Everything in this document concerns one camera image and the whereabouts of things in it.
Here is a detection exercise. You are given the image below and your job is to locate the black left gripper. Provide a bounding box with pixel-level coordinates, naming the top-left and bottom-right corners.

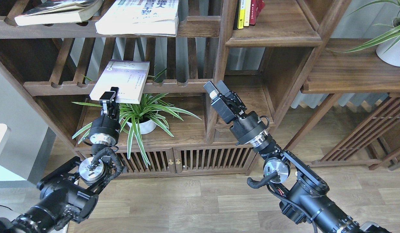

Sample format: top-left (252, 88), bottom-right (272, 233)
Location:
top-left (84, 87), bottom-right (121, 146)

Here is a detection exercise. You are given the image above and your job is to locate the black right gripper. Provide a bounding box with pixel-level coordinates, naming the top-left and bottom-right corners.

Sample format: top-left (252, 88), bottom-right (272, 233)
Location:
top-left (204, 81), bottom-right (269, 145)

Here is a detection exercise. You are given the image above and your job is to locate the small white purple book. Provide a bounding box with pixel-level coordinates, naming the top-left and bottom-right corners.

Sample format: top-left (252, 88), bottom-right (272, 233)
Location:
top-left (89, 59), bottom-right (150, 104)

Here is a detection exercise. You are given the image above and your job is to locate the large white book blue text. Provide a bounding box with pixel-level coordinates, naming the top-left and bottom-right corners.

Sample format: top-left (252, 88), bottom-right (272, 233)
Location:
top-left (95, 0), bottom-right (179, 37)

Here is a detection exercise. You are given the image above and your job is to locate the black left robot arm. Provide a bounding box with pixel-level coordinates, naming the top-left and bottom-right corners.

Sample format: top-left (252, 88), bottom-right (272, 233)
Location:
top-left (0, 87), bottom-right (124, 233)

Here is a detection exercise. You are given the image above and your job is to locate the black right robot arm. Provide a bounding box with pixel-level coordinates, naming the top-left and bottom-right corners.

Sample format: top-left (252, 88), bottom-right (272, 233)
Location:
top-left (204, 81), bottom-right (388, 233)

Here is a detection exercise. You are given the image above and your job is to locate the wooden side shelf unit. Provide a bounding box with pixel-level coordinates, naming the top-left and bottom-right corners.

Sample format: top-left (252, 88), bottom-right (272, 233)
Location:
top-left (265, 38), bottom-right (400, 175)

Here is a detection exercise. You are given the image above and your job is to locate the potted plant on side shelf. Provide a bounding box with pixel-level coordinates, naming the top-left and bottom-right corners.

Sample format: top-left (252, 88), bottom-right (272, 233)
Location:
top-left (333, 0), bottom-right (400, 67)

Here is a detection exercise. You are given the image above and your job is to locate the spider plant in white pot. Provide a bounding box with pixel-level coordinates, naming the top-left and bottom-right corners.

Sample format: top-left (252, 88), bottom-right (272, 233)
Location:
top-left (72, 66), bottom-right (202, 167)

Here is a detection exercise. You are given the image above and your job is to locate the dark wooden bookshelf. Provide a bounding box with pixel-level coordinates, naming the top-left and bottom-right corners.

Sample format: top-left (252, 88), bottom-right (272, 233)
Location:
top-left (0, 0), bottom-right (350, 177)

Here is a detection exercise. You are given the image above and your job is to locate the yellow book spine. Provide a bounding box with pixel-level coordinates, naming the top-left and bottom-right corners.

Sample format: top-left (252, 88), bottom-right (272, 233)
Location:
top-left (236, 0), bottom-right (246, 29)

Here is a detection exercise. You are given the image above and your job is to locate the cream book spine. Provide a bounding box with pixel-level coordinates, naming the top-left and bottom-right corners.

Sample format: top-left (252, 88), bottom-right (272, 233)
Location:
top-left (243, 0), bottom-right (251, 27)

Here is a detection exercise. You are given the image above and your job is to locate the red book spine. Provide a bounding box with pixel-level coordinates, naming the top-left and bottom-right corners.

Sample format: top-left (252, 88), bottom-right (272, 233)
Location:
top-left (249, 0), bottom-right (265, 26)

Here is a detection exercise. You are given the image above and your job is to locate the tan paperback book top left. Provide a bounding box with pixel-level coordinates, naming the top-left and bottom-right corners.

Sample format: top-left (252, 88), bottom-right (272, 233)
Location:
top-left (15, 0), bottom-right (103, 26)

